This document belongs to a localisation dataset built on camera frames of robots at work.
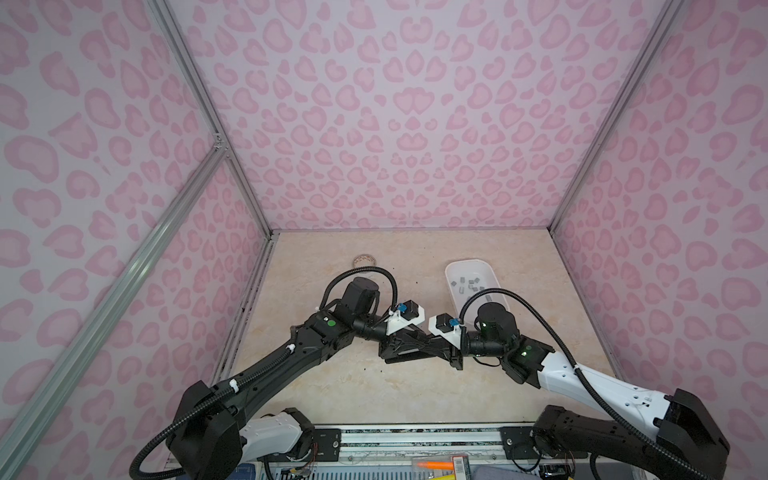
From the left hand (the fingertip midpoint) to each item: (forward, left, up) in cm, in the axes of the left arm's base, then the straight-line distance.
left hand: (423, 333), depth 70 cm
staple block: (+30, -22, -22) cm, 43 cm away
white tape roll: (+39, +17, -20) cm, 47 cm away
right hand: (-1, 0, -2) cm, 3 cm away
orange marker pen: (-24, -2, -19) cm, 31 cm away
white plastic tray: (+31, -19, -22) cm, 42 cm away
